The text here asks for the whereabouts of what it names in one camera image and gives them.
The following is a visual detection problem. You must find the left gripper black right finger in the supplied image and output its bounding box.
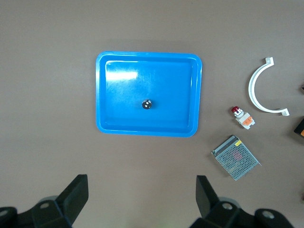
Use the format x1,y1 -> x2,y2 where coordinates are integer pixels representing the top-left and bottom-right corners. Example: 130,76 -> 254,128
190,175 -> 295,228

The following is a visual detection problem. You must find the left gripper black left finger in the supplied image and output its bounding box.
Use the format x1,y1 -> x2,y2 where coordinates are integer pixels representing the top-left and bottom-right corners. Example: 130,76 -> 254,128
0,174 -> 89,228

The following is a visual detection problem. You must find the perforated metal power supply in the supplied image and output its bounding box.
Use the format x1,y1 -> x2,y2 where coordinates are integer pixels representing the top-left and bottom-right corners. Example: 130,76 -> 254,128
210,134 -> 262,181

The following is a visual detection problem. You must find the orange button box black base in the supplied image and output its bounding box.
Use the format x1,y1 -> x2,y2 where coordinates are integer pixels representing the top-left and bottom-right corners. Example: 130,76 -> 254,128
293,117 -> 304,138

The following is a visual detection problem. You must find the large white half-round pipe clamp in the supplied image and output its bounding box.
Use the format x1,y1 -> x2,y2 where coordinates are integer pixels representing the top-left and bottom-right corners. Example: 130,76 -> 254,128
247,56 -> 290,117

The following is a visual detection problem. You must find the blue plastic tray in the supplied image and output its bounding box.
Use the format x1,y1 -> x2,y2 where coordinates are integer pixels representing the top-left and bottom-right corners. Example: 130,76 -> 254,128
95,51 -> 204,138

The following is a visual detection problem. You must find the red-capped white push button switch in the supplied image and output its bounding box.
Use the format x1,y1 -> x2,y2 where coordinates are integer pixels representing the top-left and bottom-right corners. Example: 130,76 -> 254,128
231,106 -> 257,130

